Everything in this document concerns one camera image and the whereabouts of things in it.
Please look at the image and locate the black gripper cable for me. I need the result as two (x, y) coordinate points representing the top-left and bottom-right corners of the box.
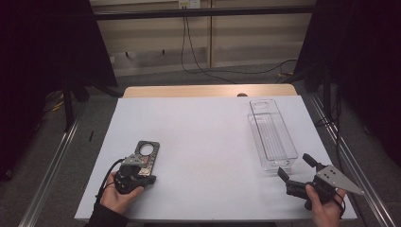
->
(334, 189), (347, 219)
(95, 158), (126, 204)

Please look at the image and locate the clear plastic storage bin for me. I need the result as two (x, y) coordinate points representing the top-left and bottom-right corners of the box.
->
(247, 98), (299, 173)

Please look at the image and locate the white wall outlet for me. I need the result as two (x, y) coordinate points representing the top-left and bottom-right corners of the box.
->
(178, 0), (201, 9)

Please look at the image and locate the person's left hand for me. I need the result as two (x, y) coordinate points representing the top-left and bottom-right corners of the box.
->
(99, 171), (145, 216)

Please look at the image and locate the long black power cable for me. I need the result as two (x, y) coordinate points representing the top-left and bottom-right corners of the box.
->
(180, 8), (299, 77)

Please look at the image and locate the aluminium floor rail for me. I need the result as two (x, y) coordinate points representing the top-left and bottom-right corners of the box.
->
(18, 117), (81, 227)
(306, 94), (398, 227)

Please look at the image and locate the black curtain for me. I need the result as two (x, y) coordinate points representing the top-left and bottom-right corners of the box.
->
(0, 0), (118, 181)
(294, 0), (401, 165)

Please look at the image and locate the person's right hand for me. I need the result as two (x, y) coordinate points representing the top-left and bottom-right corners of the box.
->
(305, 183), (347, 227)

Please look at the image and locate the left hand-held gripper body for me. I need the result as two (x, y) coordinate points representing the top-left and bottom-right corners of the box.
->
(113, 153), (153, 195)

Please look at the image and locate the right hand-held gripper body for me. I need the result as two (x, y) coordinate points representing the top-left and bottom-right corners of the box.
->
(285, 163), (365, 211)

